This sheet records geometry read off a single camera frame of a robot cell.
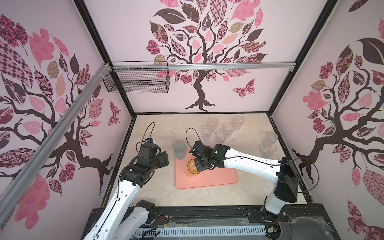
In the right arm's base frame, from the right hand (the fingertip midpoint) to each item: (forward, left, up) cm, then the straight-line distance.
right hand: (198, 163), depth 79 cm
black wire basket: (+51, +38, +21) cm, 67 cm away
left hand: (+1, +19, +4) cm, 19 cm away
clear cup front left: (+30, -7, -10) cm, 32 cm away
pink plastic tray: (-4, -7, -12) cm, 14 cm away
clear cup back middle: (+32, -23, -10) cm, 41 cm away
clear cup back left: (+38, -11, -10) cm, 41 cm away
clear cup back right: (+38, -31, -9) cm, 50 cm away
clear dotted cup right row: (+22, -51, -8) cm, 56 cm away
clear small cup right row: (+10, -48, -13) cm, 51 cm away
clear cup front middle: (+26, -17, -11) cm, 33 cm away
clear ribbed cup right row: (+16, -48, -10) cm, 52 cm away
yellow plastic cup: (-3, +4, +2) cm, 5 cm away
